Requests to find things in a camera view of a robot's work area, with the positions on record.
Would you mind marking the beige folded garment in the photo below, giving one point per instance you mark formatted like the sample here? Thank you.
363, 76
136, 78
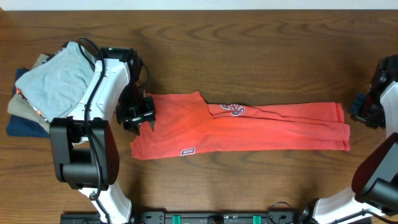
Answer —
20, 108

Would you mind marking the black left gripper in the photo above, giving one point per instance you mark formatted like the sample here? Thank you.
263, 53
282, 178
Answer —
148, 114

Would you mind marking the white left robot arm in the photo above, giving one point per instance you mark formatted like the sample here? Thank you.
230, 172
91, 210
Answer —
84, 151

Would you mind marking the light blue folded garment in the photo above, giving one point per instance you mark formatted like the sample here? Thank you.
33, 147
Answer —
81, 75

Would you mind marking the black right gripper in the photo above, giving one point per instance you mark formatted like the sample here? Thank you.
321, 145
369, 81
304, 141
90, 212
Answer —
356, 110

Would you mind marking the navy blue folded garment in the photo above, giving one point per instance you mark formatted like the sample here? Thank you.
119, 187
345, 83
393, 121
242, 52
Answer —
16, 127

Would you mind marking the red orange t-shirt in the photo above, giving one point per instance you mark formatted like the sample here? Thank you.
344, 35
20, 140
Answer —
186, 125

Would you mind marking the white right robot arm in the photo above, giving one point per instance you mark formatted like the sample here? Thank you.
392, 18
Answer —
373, 191

